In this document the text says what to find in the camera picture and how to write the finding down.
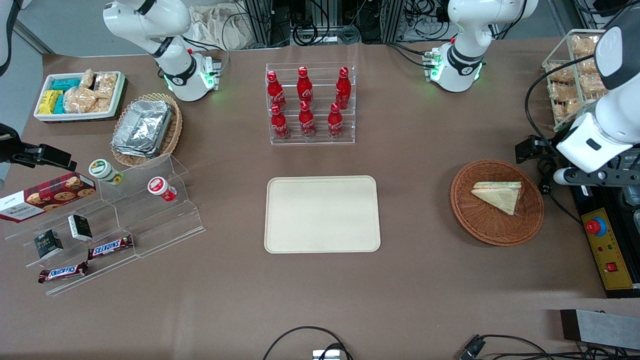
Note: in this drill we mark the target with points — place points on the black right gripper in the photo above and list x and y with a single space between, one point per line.
9 148

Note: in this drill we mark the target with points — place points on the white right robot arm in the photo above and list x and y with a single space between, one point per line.
170 60

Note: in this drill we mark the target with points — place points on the Snickers chocolate bar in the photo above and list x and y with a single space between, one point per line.
111 247
63 272

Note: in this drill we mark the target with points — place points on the white rectangular snack bin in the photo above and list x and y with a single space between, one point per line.
80 116

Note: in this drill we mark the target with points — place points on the clear rice cracker bag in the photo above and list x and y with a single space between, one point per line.
104 105
106 85
87 79
80 100

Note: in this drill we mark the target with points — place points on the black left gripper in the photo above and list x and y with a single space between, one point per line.
545 148

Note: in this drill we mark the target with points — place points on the red emergency stop button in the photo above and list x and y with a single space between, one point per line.
595 227

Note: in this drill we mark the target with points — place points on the aluminium frame post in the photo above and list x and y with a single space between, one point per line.
257 20

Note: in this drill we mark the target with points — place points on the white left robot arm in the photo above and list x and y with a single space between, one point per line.
465 30

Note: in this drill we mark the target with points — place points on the wrapped bread pack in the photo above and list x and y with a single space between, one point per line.
584 46
560 74
592 82
567 107

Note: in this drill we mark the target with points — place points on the red Walkers cookie box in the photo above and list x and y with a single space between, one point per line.
50 195

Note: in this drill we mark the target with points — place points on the small black box white label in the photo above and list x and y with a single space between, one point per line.
80 227

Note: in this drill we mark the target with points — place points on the yellow snack packet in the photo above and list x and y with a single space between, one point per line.
50 102

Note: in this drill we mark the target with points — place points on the triangular wrapped sandwich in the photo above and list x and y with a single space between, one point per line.
500 196

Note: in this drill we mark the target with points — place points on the small silver metal bracket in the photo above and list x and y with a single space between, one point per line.
326 355

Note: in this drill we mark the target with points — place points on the red lid yogurt cup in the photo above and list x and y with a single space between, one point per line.
160 188

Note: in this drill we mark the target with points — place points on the clear acrylic step shelf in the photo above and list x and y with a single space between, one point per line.
30 240
170 225

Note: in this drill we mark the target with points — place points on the teal snack packet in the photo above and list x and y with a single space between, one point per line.
59 105
66 84

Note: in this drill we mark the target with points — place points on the clear acrylic bottle rack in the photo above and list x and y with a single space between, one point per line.
312 141

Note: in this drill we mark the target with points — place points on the grey metal bar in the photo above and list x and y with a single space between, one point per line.
600 327

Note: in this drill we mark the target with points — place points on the light oval wicker basket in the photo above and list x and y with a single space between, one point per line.
175 130

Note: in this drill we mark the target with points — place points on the green lid yogurt cup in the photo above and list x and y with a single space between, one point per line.
104 171

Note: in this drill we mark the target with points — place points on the small black Face box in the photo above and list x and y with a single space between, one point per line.
48 244

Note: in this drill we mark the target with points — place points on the red Coca-Cola bottle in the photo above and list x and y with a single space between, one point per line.
335 122
304 86
343 89
275 90
280 124
306 121

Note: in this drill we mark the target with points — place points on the beige plastic tray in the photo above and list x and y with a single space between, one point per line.
322 215

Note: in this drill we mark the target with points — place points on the brown round wicker basket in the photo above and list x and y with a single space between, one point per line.
480 225

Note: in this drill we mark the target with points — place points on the stacked foil containers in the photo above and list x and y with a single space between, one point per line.
142 127

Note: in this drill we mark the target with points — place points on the black yellow control box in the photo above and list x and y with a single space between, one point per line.
607 250

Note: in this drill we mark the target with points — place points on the beige cloth bag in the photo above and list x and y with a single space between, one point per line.
215 25

